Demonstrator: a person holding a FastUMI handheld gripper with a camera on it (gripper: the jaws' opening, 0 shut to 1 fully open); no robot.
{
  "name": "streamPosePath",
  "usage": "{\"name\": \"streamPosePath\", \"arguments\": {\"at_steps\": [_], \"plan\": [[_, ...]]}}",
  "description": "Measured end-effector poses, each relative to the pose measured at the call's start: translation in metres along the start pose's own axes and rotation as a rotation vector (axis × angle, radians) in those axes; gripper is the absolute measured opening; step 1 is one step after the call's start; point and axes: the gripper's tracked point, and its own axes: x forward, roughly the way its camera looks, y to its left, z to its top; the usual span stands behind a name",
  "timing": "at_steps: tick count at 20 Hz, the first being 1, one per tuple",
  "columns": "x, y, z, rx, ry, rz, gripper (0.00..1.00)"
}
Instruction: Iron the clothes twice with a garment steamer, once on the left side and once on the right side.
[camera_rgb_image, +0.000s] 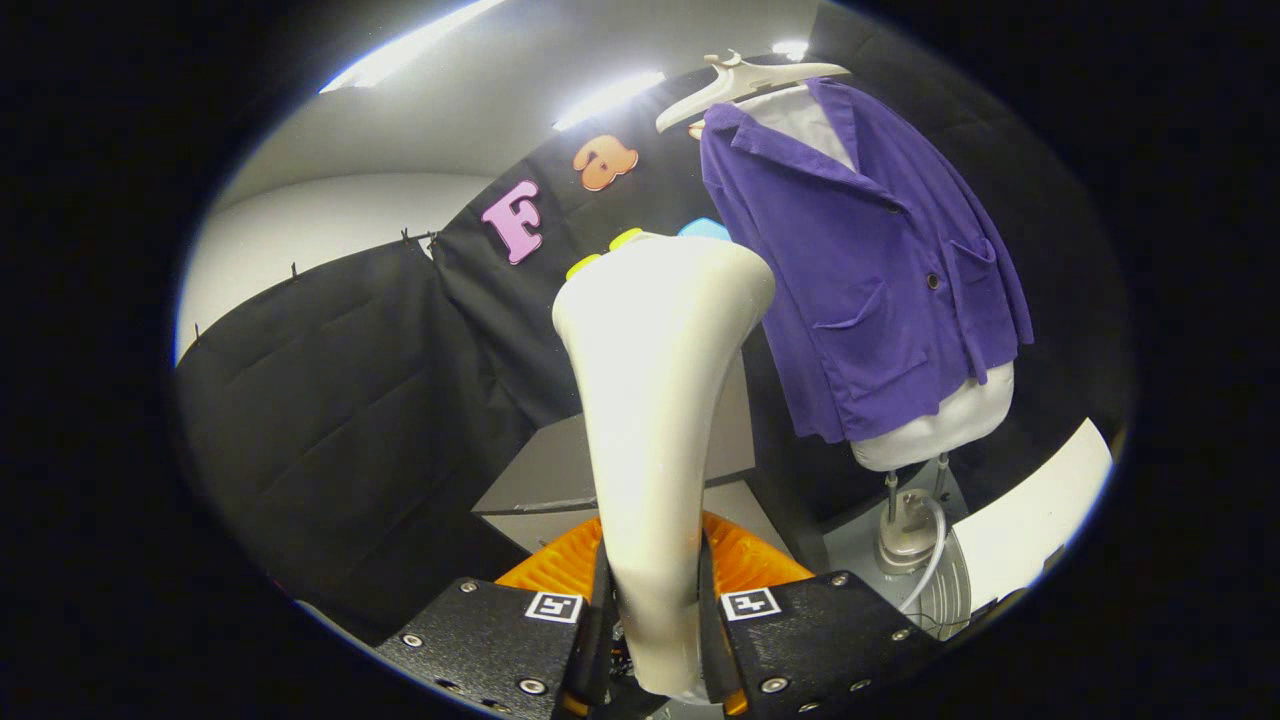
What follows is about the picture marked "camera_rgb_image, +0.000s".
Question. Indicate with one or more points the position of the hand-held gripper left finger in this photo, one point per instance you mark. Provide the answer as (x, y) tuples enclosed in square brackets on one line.
[(490, 640)]

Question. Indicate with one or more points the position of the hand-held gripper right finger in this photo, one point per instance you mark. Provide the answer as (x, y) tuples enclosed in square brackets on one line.
[(820, 640)]

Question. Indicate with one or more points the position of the white garment steamer head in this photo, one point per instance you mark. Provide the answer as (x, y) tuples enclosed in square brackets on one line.
[(650, 400)]

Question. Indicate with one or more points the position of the purple jacket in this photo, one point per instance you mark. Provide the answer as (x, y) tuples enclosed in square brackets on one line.
[(870, 260)]

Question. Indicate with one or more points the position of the grey garment steamer base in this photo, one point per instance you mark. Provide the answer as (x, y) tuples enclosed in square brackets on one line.
[(905, 535)]

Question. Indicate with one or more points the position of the white clothes hanger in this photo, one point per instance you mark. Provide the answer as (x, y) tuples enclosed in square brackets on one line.
[(730, 85)]

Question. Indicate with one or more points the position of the metal stand pole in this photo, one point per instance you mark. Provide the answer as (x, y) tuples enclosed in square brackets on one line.
[(891, 485)]

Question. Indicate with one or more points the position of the grey cabinet with dark top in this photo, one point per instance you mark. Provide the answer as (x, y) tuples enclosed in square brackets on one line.
[(540, 470)]

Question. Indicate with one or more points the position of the white mannequin torso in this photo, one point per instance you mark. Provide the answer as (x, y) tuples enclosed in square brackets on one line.
[(940, 430)]

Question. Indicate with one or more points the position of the white flat panel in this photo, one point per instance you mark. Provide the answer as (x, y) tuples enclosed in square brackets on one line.
[(1040, 510)]

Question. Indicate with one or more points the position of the black backdrop cloth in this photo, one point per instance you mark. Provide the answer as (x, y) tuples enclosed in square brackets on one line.
[(330, 400)]

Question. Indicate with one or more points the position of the long ceiling light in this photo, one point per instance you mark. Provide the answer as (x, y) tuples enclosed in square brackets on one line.
[(605, 98)]

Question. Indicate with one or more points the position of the small ceiling light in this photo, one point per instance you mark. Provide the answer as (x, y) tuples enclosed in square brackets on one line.
[(790, 48)]

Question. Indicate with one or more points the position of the large ceiling light panel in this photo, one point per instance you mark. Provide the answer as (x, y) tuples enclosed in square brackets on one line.
[(410, 45)]

